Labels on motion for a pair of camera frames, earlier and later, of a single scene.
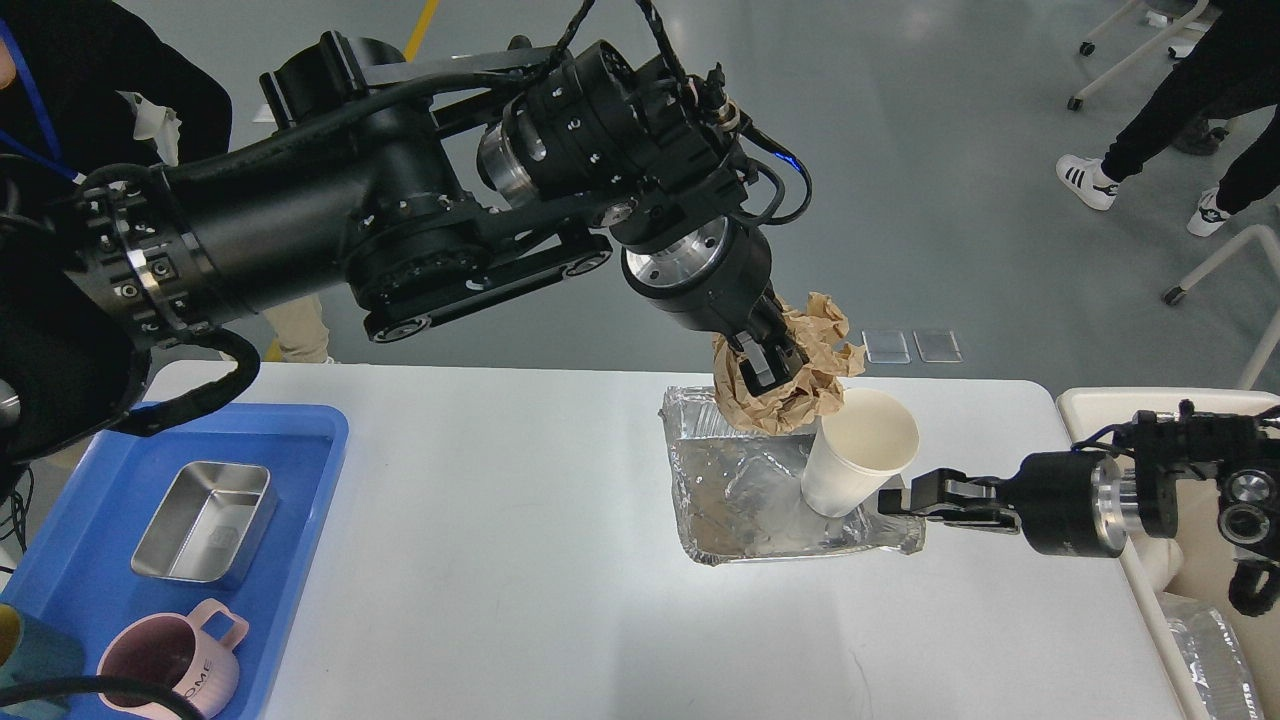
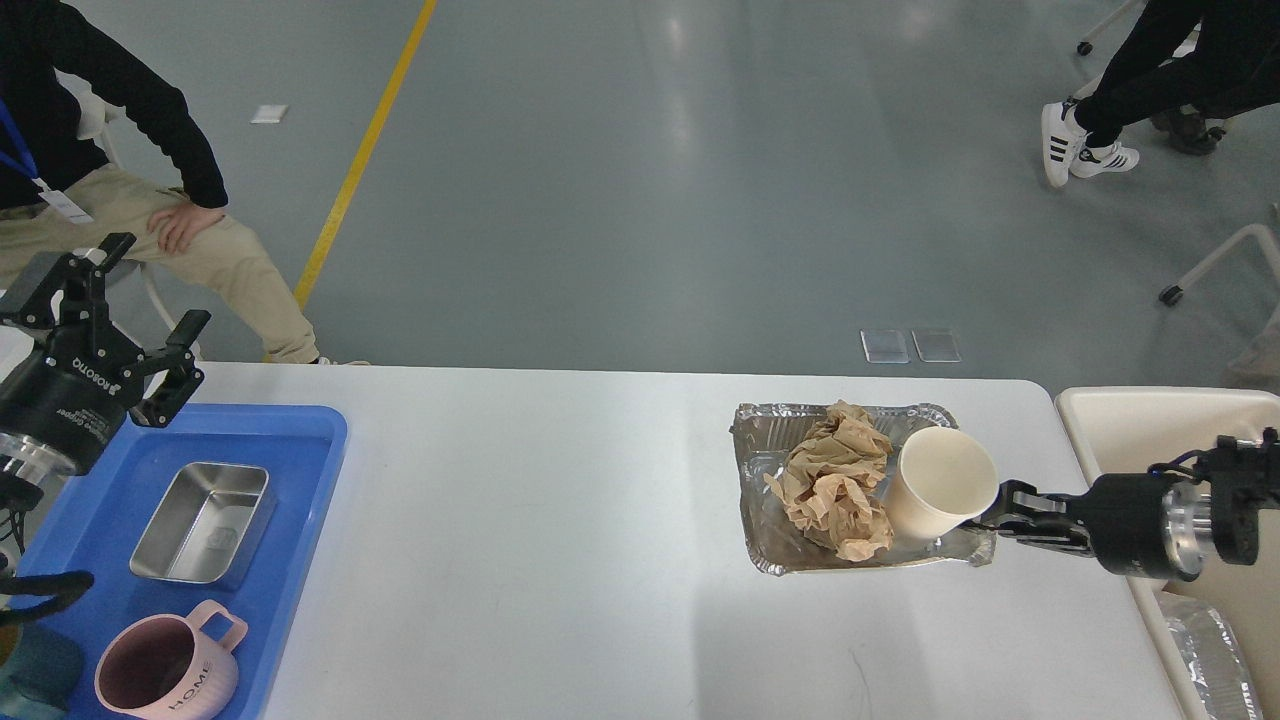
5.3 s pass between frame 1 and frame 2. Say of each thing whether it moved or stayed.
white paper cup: moved
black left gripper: moved
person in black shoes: stayed
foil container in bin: stayed
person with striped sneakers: moved
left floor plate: stayed
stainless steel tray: stayed
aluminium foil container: moved
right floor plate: stayed
